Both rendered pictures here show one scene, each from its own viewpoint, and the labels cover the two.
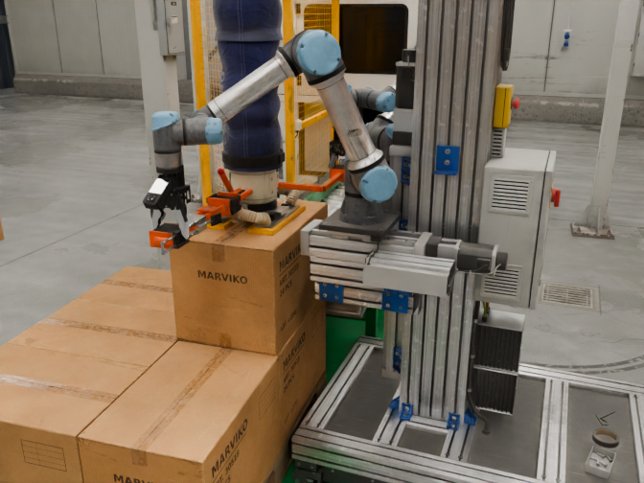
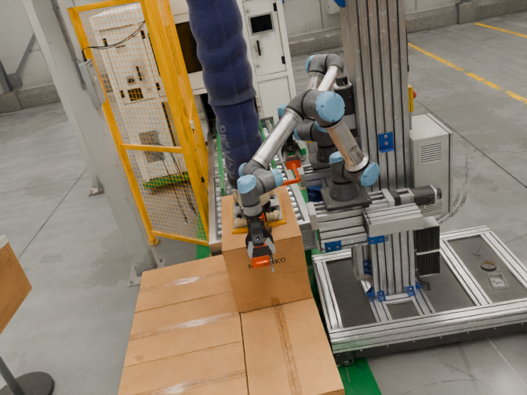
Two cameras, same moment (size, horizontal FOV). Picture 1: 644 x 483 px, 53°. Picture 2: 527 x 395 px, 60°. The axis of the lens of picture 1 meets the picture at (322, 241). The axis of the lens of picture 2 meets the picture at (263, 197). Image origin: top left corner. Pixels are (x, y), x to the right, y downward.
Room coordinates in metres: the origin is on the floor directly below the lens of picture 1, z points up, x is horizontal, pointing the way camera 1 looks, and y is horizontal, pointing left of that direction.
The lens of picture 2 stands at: (0.23, 0.89, 2.16)
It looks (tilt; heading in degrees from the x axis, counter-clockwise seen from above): 27 degrees down; 342
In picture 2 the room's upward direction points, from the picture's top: 12 degrees counter-clockwise
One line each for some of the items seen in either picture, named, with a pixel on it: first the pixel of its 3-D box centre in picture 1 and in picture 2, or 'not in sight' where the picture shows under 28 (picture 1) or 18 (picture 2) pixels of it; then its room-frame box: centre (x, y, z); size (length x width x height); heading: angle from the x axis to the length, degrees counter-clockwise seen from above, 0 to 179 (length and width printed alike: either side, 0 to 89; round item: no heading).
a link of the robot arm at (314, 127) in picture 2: (399, 142); (324, 132); (2.52, -0.31, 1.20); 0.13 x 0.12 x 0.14; 32
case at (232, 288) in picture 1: (256, 266); (263, 244); (2.34, 0.26, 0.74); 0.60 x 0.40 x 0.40; 162
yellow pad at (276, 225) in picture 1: (278, 215); (273, 206); (2.31, 0.17, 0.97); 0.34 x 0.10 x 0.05; 162
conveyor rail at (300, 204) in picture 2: not in sight; (284, 168); (3.71, -0.49, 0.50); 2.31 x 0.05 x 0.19; 163
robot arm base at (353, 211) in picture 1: (361, 203); (343, 186); (2.05, -0.13, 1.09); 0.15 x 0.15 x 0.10
